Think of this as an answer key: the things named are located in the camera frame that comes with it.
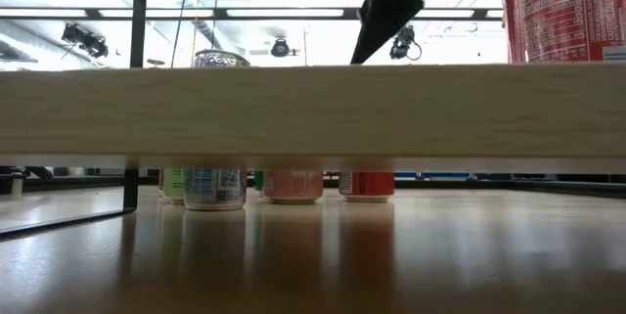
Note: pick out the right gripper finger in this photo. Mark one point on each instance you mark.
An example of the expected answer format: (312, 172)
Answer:
(391, 1)

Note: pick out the red soda can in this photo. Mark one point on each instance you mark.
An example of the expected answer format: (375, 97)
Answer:
(367, 186)
(562, 11)

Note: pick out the pink soda can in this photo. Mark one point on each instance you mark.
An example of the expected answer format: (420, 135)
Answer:
(293, 186)

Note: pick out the green Sprite can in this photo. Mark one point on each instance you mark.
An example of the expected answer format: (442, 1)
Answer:
(258, 180)

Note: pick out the white and blue can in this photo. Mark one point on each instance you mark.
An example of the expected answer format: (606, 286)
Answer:
(215, 188)

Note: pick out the silver patterned can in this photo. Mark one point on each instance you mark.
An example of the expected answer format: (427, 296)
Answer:
(220, 58)

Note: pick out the light green can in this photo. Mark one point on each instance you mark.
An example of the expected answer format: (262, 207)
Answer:
(173, 184)

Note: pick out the black hanging camera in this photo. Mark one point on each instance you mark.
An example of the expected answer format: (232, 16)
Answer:
(403, 42)
(280, 47)
(83, 40)

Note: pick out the black aluminium table frame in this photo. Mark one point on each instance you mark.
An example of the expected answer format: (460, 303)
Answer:
(538, 188)

